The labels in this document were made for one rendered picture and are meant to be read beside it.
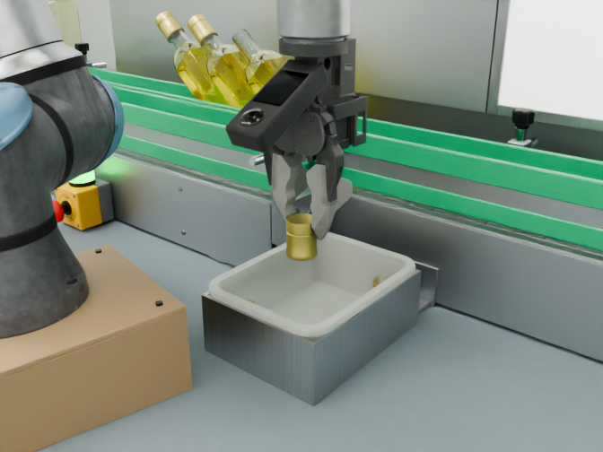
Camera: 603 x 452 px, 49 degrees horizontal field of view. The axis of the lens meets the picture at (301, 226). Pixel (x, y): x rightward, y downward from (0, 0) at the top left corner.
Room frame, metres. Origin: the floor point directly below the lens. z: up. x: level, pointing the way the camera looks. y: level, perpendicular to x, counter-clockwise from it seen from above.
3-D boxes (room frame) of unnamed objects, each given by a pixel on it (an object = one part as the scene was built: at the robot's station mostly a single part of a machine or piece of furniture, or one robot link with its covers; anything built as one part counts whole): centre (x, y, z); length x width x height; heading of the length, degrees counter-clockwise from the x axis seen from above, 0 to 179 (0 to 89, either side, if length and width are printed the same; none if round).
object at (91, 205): (1.09, 0.38, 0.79); 0.07 x 0.07 x 0.07; 51
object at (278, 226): (0.88, 0.00, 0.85); 0.09 x 0.04 x 0.07; 141
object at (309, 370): (0.74, -0.03, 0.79); 0.27 x 0.17 x 0.08; 141
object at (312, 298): (0.72, -0.02, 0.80); 0.22 x 0.17 x 0.09; 141
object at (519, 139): (0.87, -0.30, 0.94); 0.07 x 0.04 x 0.13; 141
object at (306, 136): (0.70, -0.02, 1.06); 0.09 x 0.08 x 0.12; 141
